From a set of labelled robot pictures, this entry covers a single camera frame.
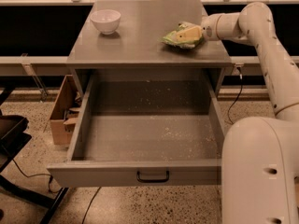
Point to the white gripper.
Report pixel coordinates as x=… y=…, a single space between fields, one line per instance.
x=208 y=29

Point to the green jalapeno chip bag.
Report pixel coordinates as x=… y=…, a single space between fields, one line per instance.
x=171 y=40

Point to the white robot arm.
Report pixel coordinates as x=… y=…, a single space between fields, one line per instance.
x=260 y=155

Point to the open grey top drawer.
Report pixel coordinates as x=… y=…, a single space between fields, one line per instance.
x=127 y=125

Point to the grey metal cabinet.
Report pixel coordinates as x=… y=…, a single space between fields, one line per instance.
x=137 y=43

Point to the white ceramic bowl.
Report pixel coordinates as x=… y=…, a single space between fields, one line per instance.
x=106 y=21

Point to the open cardboard box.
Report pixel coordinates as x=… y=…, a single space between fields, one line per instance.
x=64 y=114

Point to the black drawer handle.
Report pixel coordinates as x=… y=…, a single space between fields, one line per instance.
x=152 y=177

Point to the grey metal rail bench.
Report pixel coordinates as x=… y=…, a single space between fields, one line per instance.
x=34 y=62

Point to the black cart frame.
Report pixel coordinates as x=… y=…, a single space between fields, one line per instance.
x=29 y=168

